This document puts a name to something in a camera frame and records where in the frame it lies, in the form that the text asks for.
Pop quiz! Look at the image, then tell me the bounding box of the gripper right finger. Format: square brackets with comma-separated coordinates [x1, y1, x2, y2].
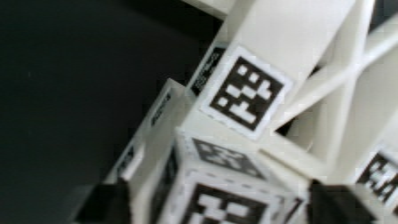
[307, 180, 376, 224]

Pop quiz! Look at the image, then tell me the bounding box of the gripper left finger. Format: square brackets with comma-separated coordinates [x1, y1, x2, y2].
[73, 181, 131, 224]

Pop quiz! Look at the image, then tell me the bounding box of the white tagged cube front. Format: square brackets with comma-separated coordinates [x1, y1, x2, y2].
[149, 130, 304, 224]

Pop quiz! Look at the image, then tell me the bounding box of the white tagged cube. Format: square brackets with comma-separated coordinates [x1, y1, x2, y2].
[149, 130, 304, 224]
[355, 145, 398, 210]

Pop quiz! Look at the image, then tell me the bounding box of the white chair part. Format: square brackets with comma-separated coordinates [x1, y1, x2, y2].
[106, 0, 398, 224]

